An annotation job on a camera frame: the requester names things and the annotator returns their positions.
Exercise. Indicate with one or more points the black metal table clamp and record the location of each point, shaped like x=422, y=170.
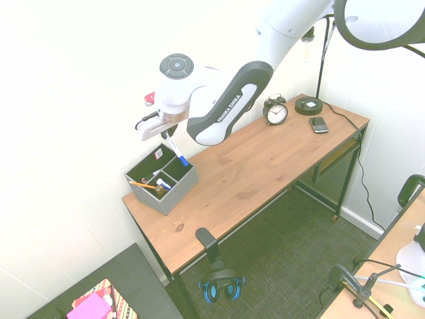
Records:
x=345, y=277

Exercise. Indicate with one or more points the orange pencil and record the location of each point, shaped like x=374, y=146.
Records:
x=141, y=184

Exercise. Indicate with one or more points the black metal desk frame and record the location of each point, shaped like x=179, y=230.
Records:
x=345, y=179

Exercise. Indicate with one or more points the grey compartment desk organizer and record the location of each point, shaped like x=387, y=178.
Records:
x=172, y=196

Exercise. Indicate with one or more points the black and blue headphones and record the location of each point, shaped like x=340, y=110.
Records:
x=220, y=279

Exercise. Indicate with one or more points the black twin-bell alarm clock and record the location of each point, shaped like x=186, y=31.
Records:
x=276, y=113

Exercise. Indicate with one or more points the black headphone hanger hook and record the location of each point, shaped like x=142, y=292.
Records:
x=207, y=241

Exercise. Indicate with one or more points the black desk lamp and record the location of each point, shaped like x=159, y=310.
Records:
x=308, y=106

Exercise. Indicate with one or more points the black smartphone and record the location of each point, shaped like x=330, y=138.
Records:
x=318, y=124

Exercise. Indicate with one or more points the small brown bottle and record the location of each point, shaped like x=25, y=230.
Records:
x=159, y=190

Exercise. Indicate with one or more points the white marker with blue cap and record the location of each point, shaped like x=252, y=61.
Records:
x=177, y=153

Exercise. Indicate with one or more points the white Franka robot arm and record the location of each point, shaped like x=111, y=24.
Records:
x=225, y=106

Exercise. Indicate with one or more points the pink sticky note block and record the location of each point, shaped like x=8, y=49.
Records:
x=89, y=307

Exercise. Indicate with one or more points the patterned red striped box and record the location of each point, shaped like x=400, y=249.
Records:
x=123, y=305

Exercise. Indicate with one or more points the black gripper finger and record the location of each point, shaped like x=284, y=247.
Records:
x=170, y=133
x=163, y=135

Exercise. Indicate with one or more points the white and blue glue stick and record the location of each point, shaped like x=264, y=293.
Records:
x=164, y=183

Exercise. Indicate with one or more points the black low cabinet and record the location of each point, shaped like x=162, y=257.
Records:
x=139, y=285

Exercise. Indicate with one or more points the white round stand base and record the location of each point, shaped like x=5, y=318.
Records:
x=410, y=260

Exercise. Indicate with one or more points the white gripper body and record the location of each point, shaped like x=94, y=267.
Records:
x=152, y=129

